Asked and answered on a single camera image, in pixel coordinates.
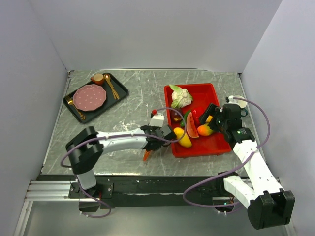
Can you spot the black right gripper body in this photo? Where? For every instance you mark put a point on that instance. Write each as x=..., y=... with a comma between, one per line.
x=220, y=123

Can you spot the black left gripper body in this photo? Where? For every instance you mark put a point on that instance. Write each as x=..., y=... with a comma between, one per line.
x=158, y=147

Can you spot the clear zip top bag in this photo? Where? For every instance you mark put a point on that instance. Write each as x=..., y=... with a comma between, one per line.
x=146, y=155

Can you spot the yellow toy mango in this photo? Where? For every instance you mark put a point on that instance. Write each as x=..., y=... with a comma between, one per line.
x=183, y=137

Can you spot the toy watermelon slice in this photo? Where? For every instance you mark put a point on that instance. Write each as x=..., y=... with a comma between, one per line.
x=191, y=129

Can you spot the toy cauliflower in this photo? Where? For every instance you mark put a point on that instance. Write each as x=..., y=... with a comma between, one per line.
x=180, y=97

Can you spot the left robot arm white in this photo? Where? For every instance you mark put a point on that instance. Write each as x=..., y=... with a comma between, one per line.
x=86, y=148

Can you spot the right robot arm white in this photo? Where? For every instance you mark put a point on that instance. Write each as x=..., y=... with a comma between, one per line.
x=267, y=203

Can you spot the small orange toy fruit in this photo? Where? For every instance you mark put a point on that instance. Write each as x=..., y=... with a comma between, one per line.
x=209, y=118

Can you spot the dark green mug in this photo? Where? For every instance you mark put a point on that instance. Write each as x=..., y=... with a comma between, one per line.
x=242, y=104

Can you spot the red toy bell pepper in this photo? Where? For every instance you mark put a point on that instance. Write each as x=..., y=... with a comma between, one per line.
x=196, y=113

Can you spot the orange green toy mango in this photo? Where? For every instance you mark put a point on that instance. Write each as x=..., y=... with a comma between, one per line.
x=204, y=130

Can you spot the dark purple toy onion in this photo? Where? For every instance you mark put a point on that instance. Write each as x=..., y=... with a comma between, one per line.
x=177, y=115

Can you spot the green toy chili pepper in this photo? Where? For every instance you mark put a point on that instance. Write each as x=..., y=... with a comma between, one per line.
x=184, y=120

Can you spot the red plastic bin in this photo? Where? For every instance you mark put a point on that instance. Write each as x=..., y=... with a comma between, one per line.
x=215, y=144

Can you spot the gold knife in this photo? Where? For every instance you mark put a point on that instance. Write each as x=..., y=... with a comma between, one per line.
x=116, y=96

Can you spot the pink dotted plate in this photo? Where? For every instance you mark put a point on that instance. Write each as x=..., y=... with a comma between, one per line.
x=89, y=97

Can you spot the gold spoon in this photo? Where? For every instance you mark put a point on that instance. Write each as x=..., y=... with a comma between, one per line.
x=106, y=76

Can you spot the brown ceramic cup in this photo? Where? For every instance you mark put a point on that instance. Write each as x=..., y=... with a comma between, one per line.
x=98, y=79

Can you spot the gold fork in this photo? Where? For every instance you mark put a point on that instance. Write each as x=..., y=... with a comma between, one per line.
x=70, y=102

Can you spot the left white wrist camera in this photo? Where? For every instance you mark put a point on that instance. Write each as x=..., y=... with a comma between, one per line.
x=157, y=119

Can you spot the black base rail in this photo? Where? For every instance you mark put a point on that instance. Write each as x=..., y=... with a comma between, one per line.
x=151, y=191

